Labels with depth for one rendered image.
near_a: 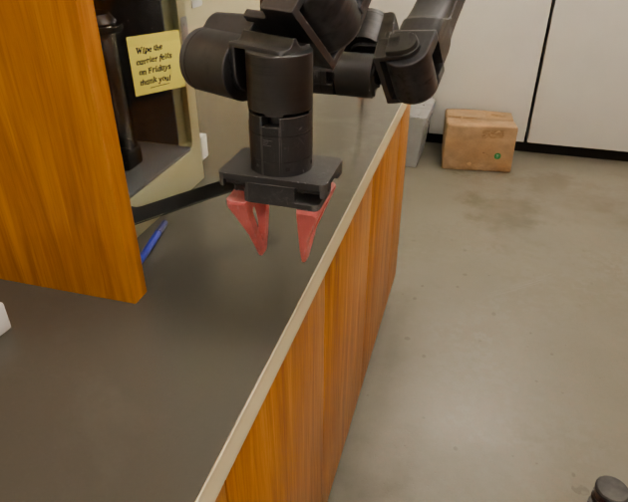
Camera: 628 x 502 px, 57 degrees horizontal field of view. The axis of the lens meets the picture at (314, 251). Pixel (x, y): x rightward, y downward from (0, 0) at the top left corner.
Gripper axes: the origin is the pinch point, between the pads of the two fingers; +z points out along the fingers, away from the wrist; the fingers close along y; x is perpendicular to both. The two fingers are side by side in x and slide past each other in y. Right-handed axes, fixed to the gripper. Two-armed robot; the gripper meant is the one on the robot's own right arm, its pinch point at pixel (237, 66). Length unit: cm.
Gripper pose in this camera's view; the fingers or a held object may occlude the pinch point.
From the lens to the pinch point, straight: 85.9
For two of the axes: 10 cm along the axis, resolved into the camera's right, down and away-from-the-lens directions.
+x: -2.8, 5.0, -8.2
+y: 0.0, -8.5, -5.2
